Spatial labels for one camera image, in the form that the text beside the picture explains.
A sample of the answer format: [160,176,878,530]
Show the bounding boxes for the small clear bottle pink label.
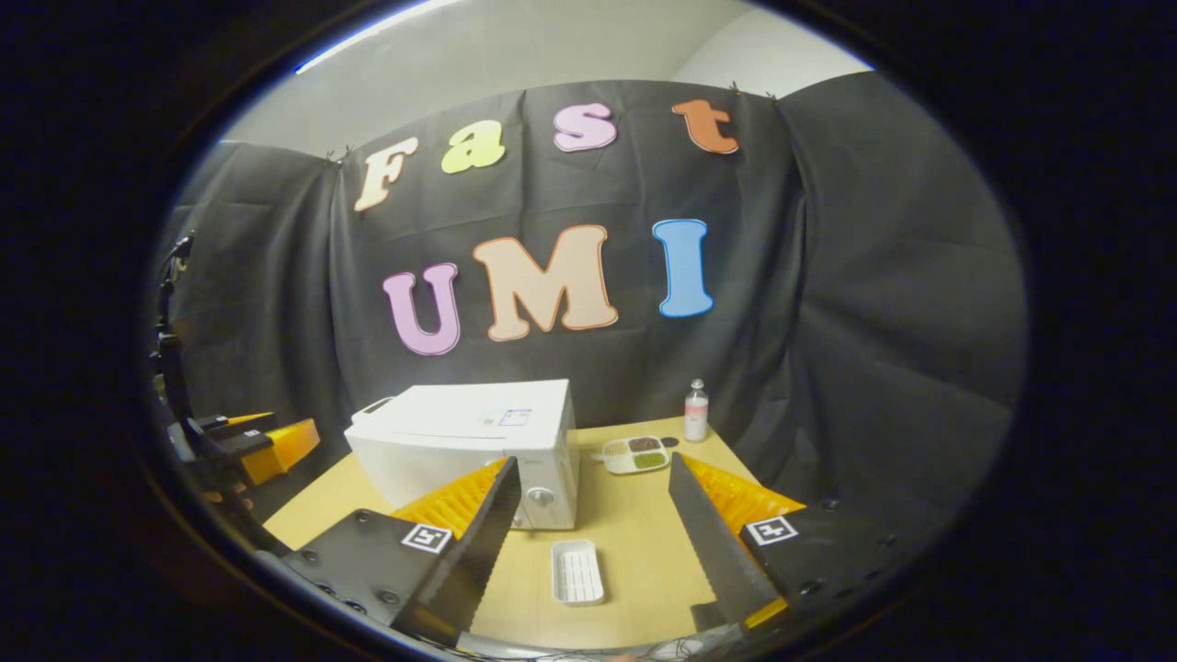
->
[684,379,711,443]

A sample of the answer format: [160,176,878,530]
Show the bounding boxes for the white rectangular plastic tray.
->
[550,539,607,607]

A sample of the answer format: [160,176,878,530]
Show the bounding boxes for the divided plate with grains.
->
[601,435,671,476]

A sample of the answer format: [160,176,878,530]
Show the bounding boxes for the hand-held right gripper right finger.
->
[668,451,913,633]

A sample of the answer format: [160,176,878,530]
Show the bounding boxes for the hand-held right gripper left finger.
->
[279,455,523,646]

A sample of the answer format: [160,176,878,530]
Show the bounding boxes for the white microwave oven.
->
[344,379,581,532]

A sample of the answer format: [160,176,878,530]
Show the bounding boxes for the black backdrop cloth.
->
[152,72,1027,553]

